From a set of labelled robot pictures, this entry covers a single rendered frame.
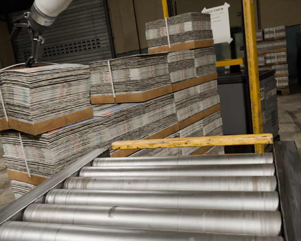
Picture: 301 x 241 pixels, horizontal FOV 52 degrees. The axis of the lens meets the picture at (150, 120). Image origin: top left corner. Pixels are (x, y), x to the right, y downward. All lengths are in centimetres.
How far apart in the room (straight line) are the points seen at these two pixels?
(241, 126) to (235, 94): 28
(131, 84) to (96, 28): 744
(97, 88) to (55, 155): 65
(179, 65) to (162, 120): 38
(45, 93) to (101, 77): 59
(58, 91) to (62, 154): 24
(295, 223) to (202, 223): 13
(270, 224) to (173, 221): 14
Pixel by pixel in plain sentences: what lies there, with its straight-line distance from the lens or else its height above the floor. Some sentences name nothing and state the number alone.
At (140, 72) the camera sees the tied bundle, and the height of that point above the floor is 98.
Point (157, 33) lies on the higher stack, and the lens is 219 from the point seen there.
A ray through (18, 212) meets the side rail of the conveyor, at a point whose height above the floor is 80.
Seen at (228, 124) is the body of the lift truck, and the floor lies 39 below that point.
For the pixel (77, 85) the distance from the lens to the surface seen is 128.
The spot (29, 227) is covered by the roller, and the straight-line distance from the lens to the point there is 57.
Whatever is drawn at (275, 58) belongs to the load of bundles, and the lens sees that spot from 634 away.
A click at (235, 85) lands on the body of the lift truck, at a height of 73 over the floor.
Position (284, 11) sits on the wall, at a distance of 802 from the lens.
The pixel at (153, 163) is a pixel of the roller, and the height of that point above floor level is 79.
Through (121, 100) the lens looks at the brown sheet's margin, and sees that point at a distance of 165.
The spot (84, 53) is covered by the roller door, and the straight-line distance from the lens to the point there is 920.
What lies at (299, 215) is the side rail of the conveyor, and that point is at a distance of 49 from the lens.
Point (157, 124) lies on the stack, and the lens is 166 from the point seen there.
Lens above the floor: 104
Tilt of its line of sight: 11 degrees down
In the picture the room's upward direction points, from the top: 8 degrees counter-clockwise
